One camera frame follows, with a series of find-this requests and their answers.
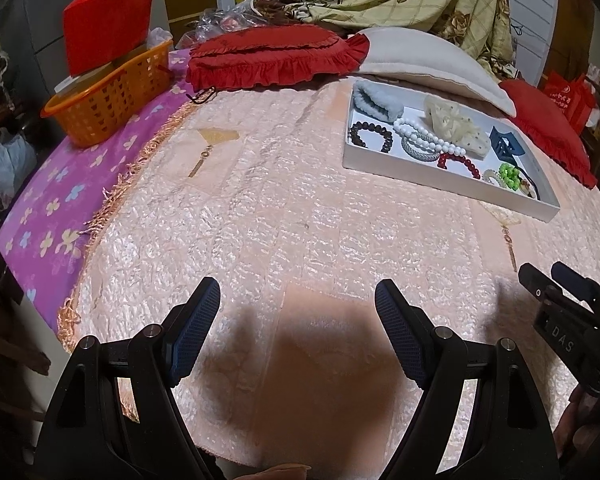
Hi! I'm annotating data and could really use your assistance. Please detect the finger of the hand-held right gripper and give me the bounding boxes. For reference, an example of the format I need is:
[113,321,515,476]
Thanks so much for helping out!
[517,261,589,317]
[551,261,600,307]

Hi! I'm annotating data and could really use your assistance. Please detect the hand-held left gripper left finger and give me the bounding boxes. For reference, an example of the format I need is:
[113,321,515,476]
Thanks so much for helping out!
[30,276,222,480]

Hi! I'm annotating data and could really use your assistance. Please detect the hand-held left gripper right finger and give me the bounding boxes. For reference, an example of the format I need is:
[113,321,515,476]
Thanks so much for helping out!
[374,280,563,480]

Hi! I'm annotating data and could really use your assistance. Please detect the green bead bracelet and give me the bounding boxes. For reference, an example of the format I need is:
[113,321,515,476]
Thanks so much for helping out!
[497,162,540,199]

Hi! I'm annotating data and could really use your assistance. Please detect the white shallow tray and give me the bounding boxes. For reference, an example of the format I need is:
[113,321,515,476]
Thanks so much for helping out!
[342,80,562,223]

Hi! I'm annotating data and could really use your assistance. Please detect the red bead bracelet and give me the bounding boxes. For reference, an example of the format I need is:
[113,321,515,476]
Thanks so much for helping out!
[436,152,482,180]

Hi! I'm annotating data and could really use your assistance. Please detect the dark brown bead bracelet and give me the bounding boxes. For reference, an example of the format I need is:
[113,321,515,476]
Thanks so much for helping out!
[348,120,396,154]

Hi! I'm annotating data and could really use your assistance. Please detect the white bead bracelet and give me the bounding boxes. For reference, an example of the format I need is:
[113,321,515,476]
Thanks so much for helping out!
[393,117,469,157]

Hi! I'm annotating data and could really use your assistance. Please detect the person's right hand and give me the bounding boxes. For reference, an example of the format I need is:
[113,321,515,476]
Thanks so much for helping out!
[552,385,600,461]

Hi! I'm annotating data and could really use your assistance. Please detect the person's left hand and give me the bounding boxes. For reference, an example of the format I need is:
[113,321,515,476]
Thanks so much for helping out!
[240,465,313,480]

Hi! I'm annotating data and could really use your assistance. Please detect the blue hair claw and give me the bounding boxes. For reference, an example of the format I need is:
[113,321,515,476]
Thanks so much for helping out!
[488,127,519,164]

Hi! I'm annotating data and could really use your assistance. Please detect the pink quilted bedspread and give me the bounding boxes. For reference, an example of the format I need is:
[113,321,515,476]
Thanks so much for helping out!
[55,77,600,467]

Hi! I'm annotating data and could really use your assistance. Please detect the red ruffled cushion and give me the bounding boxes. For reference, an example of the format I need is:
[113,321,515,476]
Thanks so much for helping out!
[499,79,599,189]

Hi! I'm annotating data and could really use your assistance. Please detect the purple floral sheet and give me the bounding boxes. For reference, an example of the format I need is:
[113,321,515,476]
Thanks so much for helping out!
[0,49,202,342]

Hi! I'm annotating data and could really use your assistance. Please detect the red shopping bags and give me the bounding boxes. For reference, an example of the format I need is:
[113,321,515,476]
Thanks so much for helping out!
[544,71,600,132]

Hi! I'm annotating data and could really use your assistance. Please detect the cream dotted scrunchie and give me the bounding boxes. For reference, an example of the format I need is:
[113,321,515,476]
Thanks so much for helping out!
[424,97,492,157]

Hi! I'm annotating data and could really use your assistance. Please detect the light blue fluffy headband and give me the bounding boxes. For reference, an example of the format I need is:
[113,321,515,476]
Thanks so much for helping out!
[352,81,407,122]

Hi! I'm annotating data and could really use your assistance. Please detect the orange plastic basket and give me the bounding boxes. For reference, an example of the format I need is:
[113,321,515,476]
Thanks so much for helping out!
[41,40,175,149]

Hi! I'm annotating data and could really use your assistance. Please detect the white knotted plastic bag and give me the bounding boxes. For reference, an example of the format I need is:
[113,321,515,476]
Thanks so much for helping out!
[0,126,39,197]

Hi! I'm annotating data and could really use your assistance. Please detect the cream pillow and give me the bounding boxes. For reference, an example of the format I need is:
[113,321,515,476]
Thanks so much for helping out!
[349,27,517,119]

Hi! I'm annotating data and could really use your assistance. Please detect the red ruffled pillow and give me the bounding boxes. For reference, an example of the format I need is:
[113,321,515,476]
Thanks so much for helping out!
[186,24,372,91]

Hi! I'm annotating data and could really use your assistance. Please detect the crumpled white plastic bag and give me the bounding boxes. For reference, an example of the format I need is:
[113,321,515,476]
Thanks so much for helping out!
[146,27,174,52]

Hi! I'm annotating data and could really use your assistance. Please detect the clear plastic bags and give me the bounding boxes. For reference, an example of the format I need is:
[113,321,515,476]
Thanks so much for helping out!
[179,5,262,50]

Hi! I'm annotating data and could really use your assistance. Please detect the red paper bag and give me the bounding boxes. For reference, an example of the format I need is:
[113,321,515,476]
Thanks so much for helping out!
[62,0,156,79]

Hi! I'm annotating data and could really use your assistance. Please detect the grey cabinet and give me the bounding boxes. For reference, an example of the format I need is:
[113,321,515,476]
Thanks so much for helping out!
[22,0,118,83]

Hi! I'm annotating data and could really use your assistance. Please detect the silver beaded bracelet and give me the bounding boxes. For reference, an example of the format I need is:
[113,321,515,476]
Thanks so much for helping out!
[402,132,443,162]

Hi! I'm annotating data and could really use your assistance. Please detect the black string loop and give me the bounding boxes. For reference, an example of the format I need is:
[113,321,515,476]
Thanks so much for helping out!
[186,87,217,106]

